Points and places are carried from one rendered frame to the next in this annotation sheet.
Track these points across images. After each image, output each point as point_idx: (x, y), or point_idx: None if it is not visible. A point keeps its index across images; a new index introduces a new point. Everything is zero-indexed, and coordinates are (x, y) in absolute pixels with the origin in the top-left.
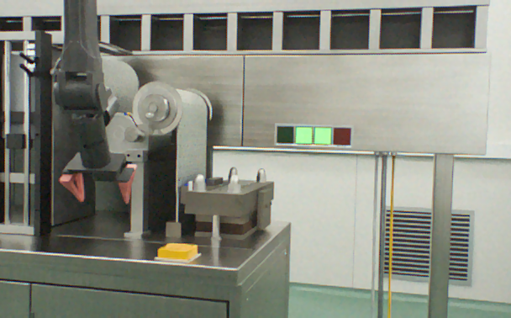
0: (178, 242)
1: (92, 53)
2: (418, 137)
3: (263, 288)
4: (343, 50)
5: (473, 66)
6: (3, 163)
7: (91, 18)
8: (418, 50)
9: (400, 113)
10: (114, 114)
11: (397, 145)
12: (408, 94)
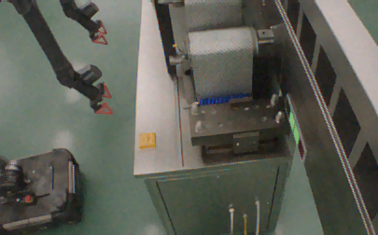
0: (181, 127)
1: (54, 69)
2: (322, 213)
3: (202, 181)
4: (316, 89)
5: (359, 231)
6: (170, 26)
7: (49, 55)
8: (344, 159)
9: (322, 184)
10: (94, 80)
11: (315, 199)
12: (329, 180)
